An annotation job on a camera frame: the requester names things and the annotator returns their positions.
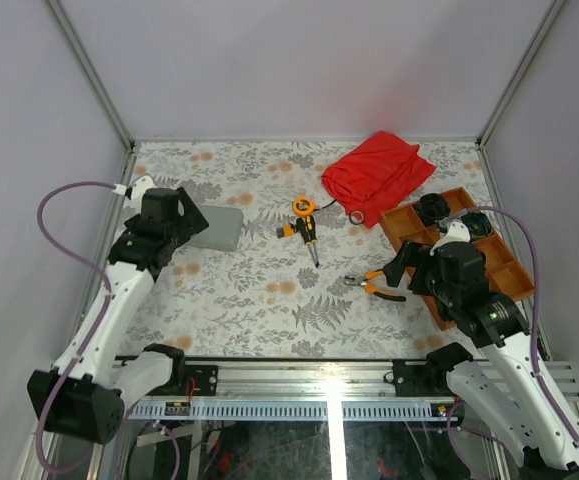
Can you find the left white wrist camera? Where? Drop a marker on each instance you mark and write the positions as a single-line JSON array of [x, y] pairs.
[[139, 186]]

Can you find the orange tape measure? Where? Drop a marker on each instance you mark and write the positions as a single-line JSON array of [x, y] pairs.
[[303, 206]]

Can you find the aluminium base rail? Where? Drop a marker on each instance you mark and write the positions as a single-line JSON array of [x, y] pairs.
[[251, 389]]

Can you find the black tape roll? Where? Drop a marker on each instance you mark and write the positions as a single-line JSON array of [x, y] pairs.
[[356, 217]]

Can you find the black yellow screwdriver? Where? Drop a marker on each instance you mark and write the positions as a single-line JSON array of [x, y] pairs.
[[307, 229]]

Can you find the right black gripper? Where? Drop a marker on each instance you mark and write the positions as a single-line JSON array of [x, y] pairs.
[[415, 254]]

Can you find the wooden compartment tray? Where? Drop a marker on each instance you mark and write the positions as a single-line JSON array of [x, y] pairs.
[[508, 279]]

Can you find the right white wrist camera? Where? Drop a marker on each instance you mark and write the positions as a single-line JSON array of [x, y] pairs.
[[456, 231]]

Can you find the orange handled pliers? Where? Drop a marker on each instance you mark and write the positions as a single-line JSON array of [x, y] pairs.
[[366, 282]]

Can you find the black spinning top upper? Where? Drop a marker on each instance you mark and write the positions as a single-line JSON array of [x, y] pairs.
[[432, 208]]

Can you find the grey plastic tool case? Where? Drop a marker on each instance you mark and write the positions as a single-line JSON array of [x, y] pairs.
[[223, 232]]

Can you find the red folded cloth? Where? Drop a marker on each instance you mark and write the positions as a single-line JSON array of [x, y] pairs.
[[376, 176]]

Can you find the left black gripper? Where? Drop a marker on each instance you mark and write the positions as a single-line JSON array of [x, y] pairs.
[[192, 221]]

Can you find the hex key set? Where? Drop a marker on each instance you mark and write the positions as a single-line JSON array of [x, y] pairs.
[[286, 230]]

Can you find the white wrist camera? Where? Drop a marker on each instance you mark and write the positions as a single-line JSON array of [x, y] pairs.
[[456, 231], [139, 186]]

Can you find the green black spinning top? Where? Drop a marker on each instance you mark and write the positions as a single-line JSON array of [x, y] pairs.
[[478, 225]]

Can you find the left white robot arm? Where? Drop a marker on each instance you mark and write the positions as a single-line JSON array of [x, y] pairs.
[[81, 395]]

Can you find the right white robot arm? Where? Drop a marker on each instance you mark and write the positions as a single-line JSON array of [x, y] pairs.
[[532, 418]]

